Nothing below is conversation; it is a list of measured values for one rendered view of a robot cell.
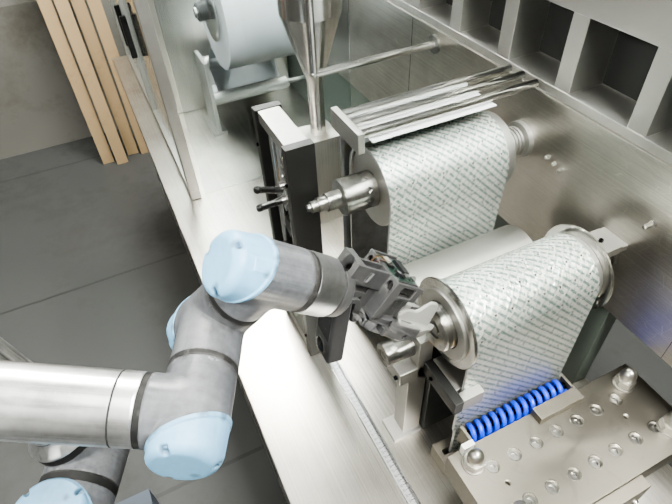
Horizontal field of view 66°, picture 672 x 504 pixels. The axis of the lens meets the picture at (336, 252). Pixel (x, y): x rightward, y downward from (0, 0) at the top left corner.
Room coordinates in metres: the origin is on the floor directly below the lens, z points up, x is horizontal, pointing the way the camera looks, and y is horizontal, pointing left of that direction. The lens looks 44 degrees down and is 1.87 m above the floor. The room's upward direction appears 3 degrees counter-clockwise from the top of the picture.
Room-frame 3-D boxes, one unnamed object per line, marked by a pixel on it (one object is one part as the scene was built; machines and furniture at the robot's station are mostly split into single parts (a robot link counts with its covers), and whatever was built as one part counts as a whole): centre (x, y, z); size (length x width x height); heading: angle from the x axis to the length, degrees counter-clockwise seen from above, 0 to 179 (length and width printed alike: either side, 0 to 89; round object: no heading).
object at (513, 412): (0.45, -0.31, 1.03); 0.21 x 0.04 x 0.03; 114
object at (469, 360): (0.48, -0.16, 1.25); 0.15 x 0.01 x 0.15; 24
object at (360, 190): (0.70, -0.04, 1.34); 0.06 x 0.06 x 0.06; 24
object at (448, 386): (0.45, -0.18, 1.14); 0.09 x 0.06 x 0.03; 24
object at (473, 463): (0.36, -0.20, 1.05); 0.04 x 0.04 x 0.04
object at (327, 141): (1.18, 0.03, 1.19); 0.14 x 0.14 x 0.57
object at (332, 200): (0.68, 0.02, 1.34); 0.06 x 0.03 x 0.03; 114
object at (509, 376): (0.47, -0.29, 1.11); 0.23 x 0.01 x 0.18; 114
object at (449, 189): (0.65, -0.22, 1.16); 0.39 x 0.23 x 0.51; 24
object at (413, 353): (0.50, -0.11, 1.05); 0.06 x 0.05 x 0.31; 114
